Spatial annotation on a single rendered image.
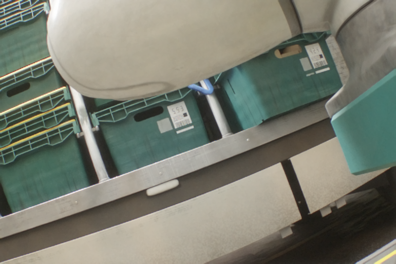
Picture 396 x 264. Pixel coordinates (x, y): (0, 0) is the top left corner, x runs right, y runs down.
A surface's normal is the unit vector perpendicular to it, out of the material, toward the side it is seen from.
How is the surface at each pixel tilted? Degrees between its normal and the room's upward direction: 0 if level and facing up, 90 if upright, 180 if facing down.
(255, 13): 145
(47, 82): 94
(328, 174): 90
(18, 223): 90
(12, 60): 97
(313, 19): 162
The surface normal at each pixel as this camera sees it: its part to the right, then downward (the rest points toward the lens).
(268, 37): 0.42, 0.84
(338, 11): -0.91, 0.37
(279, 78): 0.18, -0.19
